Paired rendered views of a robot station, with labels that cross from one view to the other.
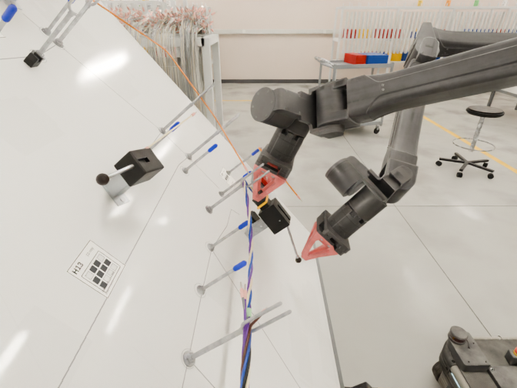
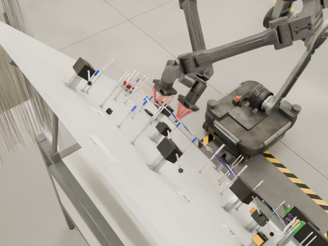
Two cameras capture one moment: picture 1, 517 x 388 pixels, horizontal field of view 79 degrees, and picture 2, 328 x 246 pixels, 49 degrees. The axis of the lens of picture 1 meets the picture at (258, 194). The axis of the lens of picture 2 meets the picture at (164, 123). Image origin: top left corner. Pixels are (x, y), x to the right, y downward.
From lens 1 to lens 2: 109 cm
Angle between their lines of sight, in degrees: 40
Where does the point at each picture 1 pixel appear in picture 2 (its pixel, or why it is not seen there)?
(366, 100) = (207, 62)
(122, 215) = not seen: hidden behind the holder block
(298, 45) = not seen: outside the picture
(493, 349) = (226, 101)
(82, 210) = not seen: hidden behind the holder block
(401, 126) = (197, 43)
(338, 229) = (192, 102)
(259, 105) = (167, 76)
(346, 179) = (191, 81)
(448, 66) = (232, 49)
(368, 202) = (202, 88)
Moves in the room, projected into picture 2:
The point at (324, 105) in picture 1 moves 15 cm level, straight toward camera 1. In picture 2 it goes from (189, 66) to (210, 91)
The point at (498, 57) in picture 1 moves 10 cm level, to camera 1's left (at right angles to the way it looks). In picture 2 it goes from (245, 46) to (228, 56)
